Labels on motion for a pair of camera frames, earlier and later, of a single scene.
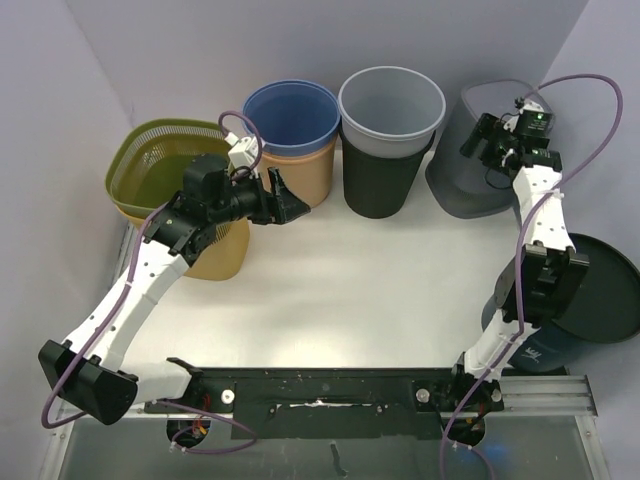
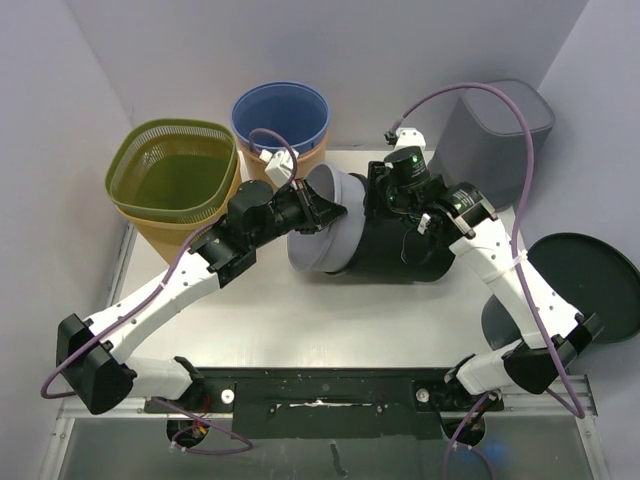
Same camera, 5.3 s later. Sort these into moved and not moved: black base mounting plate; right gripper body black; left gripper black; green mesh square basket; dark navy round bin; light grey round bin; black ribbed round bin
Moved: black ribbed round bin; left gripper black; right gripper body black; light grey round bin
Not moved: black base mounting plate; dark navy round bin; green mesh square basket
